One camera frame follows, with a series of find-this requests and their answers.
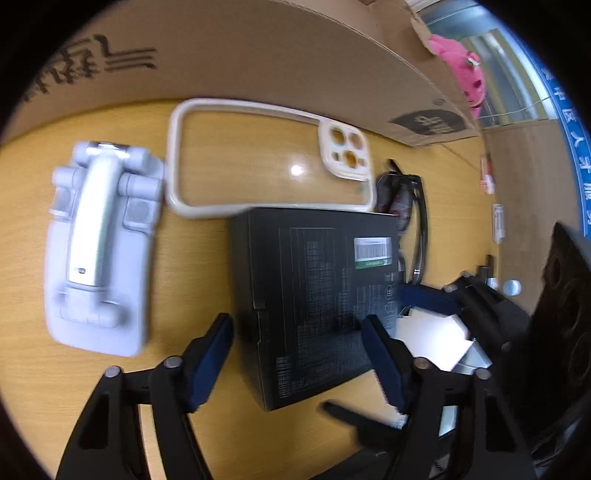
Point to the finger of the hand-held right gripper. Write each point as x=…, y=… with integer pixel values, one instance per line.
x=427, y=297
x=364, y=427

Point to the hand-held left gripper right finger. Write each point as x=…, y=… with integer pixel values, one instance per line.
x=383, y=360

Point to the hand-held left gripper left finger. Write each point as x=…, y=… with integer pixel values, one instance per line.
x=210, y=355

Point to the white small box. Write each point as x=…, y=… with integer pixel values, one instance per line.
x=434, y=334

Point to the black sunglasses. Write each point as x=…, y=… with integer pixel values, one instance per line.
x=411, y=203

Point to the black product box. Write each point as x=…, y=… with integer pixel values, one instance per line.
x=304, y=286

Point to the grey folding phone stand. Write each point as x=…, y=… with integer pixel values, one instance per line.
x=99, y=240

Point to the clear white-rimmed phone case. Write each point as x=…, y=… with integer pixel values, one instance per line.
x=249, y=157

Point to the cardboard box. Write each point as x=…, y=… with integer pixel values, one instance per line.
x=277, y=60

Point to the wooden desk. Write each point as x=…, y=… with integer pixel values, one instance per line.
x=194, y=258

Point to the white small gadget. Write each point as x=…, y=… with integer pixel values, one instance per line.
x=499, y=224

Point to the pink pen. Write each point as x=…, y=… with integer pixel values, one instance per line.
x=487, y=177

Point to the blue window banner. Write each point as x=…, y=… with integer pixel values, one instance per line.
x=570, y=120

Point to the pink plush toy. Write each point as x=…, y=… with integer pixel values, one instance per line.
x=464, y=64

